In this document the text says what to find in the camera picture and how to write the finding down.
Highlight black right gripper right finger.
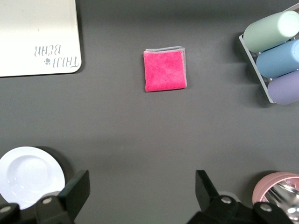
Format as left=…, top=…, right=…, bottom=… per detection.
left=186, top=169, right=295, bottom=224

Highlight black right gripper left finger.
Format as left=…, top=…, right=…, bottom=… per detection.
left=0, top=169, right=91, bottom=224

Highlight white round plate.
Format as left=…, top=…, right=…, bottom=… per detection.
left=0, top=146, right=66, bottom=210

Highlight pink ribbed bowl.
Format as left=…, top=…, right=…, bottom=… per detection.
left=252, top=172, right=299, bottom=210

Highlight metal scoop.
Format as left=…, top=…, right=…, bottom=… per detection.
left=263, top=179, right=299, bottom=222

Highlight purple cup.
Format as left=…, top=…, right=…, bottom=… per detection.
left=267, top=70, right=299, bottom=105

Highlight pink folded cloth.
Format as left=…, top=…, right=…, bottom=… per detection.
left=142, top=46, right=188, bottom=92

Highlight blue cup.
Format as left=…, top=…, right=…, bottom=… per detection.
left=256, top=39, right=299, bottom=79

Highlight beige tray with bear print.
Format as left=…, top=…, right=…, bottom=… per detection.
left=0, top=0, right=82, bottom=78

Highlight green cup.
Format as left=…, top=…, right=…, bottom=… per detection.
left=243, top=10, right=299, bottom=53

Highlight white wire cup rack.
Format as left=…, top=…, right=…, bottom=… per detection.
left=238, top=2, right=299, bottom=104

